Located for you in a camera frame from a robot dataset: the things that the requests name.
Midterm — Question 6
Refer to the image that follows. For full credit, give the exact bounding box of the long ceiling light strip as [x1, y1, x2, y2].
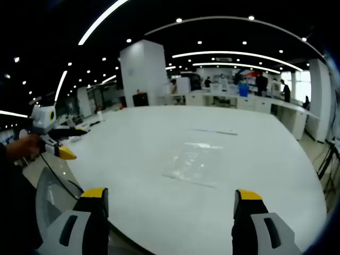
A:
[54, 70, 68, 103]
[172, 50, 304, 72]
[78, 0, 129, 46]

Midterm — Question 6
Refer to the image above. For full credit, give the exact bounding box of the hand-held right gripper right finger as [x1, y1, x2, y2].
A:
[231, 189, 302, 255]

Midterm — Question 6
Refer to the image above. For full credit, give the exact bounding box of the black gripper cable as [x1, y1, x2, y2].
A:
[39, 150, 84, 200]

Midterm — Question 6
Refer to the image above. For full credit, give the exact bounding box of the black cabinet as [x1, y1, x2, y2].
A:
[132, 92, 150, 107]

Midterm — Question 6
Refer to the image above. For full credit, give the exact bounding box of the white pillar by window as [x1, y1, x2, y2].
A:
[307, 58, 333, 143]

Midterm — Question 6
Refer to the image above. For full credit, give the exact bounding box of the white square pillar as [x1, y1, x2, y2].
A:
[119, 39, 170, 107]

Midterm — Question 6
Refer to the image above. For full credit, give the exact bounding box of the long white counter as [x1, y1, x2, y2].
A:
[156, 89, 321, 141]

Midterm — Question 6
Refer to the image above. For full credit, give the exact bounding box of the person's left hand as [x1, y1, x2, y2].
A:
[5, 133, 43, 161]

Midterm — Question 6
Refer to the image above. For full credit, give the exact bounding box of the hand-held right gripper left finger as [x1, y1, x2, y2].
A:
[37, 187, 110, 255]

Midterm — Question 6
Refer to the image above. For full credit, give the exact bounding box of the black metal stand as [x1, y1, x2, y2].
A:
[317, 137, 340, 204]

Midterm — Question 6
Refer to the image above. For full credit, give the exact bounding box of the grey mesh office chair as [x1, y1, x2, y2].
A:
[35, 166, 86, 241]

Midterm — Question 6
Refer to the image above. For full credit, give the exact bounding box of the clear plastic strip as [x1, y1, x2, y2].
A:
[188, 127, 239, 137]

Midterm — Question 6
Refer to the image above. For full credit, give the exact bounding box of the person's dark clothing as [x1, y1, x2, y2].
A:
[0, 144, 44, 252]

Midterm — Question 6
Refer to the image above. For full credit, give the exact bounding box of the clear resealable plastic bag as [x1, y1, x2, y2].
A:
[161, 141, 224, 189]

